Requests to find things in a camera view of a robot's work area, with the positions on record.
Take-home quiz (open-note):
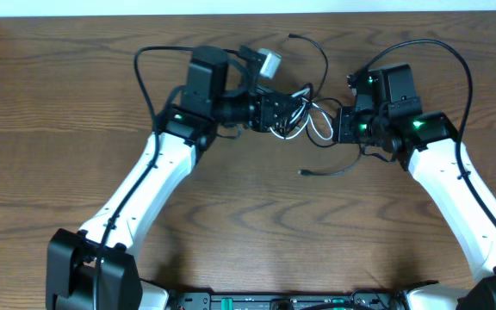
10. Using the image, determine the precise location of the black usb cable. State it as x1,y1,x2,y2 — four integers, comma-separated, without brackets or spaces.
269,33,363,177

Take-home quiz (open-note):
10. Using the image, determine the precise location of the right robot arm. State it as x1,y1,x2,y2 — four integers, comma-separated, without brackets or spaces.
333,64,496,309

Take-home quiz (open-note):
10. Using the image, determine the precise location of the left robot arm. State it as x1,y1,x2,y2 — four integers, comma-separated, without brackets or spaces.
46,46,302,309

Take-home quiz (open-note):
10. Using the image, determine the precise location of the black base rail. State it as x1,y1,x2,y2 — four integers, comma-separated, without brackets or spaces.
164,289,408,310

